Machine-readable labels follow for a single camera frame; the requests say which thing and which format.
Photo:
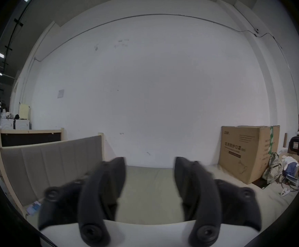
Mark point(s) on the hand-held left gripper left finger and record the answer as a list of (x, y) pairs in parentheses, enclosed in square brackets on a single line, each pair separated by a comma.
[(92, 197)]

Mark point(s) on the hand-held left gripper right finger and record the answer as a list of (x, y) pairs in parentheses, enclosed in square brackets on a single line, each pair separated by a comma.
[(203, 197)]

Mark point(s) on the bed with beige sheet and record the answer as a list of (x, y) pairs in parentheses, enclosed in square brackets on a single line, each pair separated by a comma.
[(152, 189)]

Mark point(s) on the padded grey headboard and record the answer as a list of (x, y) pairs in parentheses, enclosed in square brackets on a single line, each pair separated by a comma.
[(49, 166)]

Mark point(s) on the small blue white packet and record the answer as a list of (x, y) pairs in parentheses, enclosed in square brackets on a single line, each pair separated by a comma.
[(34, 208)]

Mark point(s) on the large brown cardboard carton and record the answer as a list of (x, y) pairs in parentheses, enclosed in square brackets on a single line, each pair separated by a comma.
[(249, 153)]

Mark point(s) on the camouflage bag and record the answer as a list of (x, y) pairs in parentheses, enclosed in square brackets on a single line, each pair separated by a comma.
[(274, 167)]

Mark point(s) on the white power strip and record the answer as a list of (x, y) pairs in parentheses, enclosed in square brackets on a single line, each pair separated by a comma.
[(284, 191)]

